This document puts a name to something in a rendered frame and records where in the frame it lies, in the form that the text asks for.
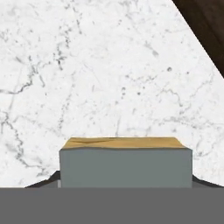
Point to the grey sponge with tan top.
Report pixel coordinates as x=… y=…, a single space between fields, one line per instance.
x=125 y=166

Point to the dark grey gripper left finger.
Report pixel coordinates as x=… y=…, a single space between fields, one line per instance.
x=52 y=182

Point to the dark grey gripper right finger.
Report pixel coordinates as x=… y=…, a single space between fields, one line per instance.
x=201 y=184

